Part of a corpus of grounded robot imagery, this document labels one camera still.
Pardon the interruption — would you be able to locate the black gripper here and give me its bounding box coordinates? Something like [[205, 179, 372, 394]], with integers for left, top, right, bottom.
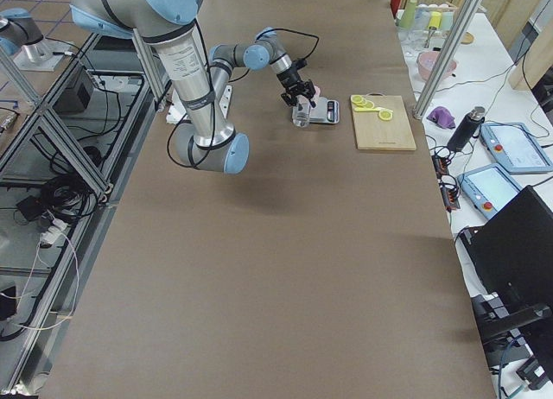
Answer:
[[277, 65, 312, 107]]

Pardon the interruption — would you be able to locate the glass sauce bottle metal cap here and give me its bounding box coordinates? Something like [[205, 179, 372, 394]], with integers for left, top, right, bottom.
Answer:
[[292, 97, 312, 128]]

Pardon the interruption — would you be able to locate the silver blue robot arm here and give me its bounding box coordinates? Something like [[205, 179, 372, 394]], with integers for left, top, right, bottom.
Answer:
[[70, 0, 249, 174], [208, 27, 319, 107]]

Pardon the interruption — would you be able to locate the silver digital kitchen scale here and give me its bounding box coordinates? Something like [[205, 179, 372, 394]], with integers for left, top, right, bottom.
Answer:
[[302, 97, 340, 124]]

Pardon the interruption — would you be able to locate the yellow cup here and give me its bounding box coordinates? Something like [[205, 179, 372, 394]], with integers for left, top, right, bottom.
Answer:
[[428, 11, 442, 30]]

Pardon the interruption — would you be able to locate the yellow plastic knife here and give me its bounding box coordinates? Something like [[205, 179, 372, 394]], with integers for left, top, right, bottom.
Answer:
[[353, 107, 384, 112]]

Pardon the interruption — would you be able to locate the bamboo cutting board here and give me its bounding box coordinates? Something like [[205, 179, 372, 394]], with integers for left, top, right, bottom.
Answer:
[[350, 94, 416, 151]]

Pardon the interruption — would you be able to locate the lemon slice near knife tip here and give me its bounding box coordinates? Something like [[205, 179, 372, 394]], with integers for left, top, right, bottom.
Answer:
[[378, 109, 393, 121]]

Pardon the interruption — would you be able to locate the pink bowl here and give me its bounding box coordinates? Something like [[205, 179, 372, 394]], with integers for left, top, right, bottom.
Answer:
[[416, 51, 458, 81]]

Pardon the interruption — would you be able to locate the green bottle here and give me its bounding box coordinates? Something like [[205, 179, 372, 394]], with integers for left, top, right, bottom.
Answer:
[[397, 0, 418, 29]]

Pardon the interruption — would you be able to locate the purple cloth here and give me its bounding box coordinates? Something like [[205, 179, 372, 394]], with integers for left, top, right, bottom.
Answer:
[[427, 106, 455, 129]]

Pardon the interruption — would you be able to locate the black water bottle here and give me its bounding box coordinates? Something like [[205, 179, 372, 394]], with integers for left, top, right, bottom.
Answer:
[[446, 106, 486, 153]]

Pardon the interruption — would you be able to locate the black power strip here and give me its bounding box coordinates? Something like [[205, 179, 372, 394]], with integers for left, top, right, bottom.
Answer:
[[431, 155, 461, 212]]

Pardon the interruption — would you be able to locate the lower teach pendant tablet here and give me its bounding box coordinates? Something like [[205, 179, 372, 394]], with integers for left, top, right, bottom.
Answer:
[[457, 163, 522, 219]]

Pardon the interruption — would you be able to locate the teach pendant tablet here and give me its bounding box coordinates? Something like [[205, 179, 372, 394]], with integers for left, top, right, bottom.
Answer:
[[480, 123, 552, 174], [457, 163, 522, 219]]

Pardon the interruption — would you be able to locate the upper teach pendant tablet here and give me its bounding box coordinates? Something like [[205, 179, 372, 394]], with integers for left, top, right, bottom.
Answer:
[[480, 123, 552, 174]]

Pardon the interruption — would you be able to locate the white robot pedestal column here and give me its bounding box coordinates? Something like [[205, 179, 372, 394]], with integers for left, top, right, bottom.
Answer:
[[166, 85, 232, 124]]

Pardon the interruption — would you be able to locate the aluminium frame post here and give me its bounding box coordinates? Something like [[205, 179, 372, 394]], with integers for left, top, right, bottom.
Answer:
[[413, 0, 482, 120]]

